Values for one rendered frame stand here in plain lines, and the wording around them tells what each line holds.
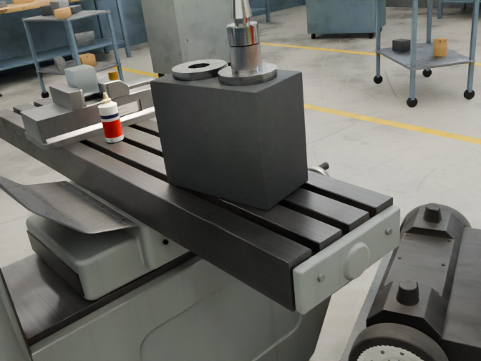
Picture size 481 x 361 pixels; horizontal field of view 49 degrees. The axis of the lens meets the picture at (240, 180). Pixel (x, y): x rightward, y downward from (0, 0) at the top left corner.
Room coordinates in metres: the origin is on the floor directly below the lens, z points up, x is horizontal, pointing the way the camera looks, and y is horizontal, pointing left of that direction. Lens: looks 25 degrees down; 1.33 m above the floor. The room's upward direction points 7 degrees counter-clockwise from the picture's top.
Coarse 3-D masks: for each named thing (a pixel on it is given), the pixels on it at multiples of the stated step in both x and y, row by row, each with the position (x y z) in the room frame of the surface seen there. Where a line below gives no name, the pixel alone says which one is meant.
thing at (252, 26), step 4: (228, 24) 0.79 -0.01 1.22; (232, 24) 0.79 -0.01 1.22; (244, 24) 0.77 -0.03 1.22; (248, 24) 0.77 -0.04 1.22; (252, 24) 0.77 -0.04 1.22; (256, 24) 0.77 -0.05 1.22; (228, 28) 0.77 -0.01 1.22; (232, 28) 0.77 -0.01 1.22; (236, 28) 0.76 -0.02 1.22; (240, 28) 0.76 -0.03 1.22; (244, 28) 0.76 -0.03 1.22; (248, 28) 0.76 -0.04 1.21; (252, 28) 0.76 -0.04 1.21; (256, 28) 0.77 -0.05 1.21; (228, 32) 0.77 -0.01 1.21; (232, 32) 0.77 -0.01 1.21; (236, 32) 0.76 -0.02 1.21; (240, 32) 0.76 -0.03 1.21; (244, 32) 0.76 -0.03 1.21; (248, 32) 0.76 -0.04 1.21
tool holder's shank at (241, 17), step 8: (232, 0) 0.78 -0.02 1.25; (240, 0) 0.77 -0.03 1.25; (248, 0) 0.78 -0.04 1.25; (232, 8) 0.78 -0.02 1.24; (240, 8) 0.77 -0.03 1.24; (248, 8) 0.77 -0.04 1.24; (232, 16) 0.78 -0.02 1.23; (240, 16) 0.77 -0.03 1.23; (248, 16) 0.77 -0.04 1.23; (240, 24) 0.77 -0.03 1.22
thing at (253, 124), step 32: (192, 64) 0.86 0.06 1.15; (224, 64) 0.83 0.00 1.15; (160, 96) 0.83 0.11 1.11; (192, 96) 0.78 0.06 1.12; (224, 96) 0.74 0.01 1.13; (256, 96) 0.70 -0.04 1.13; (288, 96) 0.76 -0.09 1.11; (160, 128) 0.84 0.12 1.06; (192, 128) 0.79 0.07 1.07; (224, 128) 0.74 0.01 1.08; (256, 128) 0.70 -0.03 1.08; (288, 128) 0.75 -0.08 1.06; (192, 160) 0.80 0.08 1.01; (224, 160) 0.75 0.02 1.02; (256, 160) 0.71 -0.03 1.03; (288, 160) 0.75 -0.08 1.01; (224, 192) 0.75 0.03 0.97; (256, 192) 0.71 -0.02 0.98; (288, 192) 0.74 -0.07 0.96
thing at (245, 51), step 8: (256, 32) 0.77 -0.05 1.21; (232, 40) 0.77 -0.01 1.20; (240, 40) 0.76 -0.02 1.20; (248, 40) 0.76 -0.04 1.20; (256, 40) 0.77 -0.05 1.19; (232, 48) 0.77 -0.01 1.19; (240, 48) 0.76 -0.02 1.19; (248, 48) 0.76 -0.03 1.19; (256, 48) 0.77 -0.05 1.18; (232, 56) 0.77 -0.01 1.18; (240, 56) 0.76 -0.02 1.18; (248, 56) 0.76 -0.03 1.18; (256, 56) 0.77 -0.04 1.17; (232, 64) 0.77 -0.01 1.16; (240, 64) 0.76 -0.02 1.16; (248, 64) 0.76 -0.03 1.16; (256, 64) 0.76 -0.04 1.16; (240, 72) 0.76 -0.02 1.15; (248, 72) 0.76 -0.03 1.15
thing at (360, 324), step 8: (384, 256) 1.34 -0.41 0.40; (384, 264) 1.30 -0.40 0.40; (376, 272) 1.26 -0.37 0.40; (384, 272) 1.26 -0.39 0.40; (376, 280) 1.23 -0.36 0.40; (376, 288) 1.19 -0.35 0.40; (368, 296) 1.16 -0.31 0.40; (368, 304) 1.12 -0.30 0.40; (360, 312) 1.10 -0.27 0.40; (368, 312) 1.09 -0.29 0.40; (360, 320) 1.07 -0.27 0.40; (360, 328) 1.04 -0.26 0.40; (352, 336) 1.01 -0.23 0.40; (352, 344) 0.99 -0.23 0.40; (344, 352) 0.96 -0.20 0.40; (344, 360) 0.93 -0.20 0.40
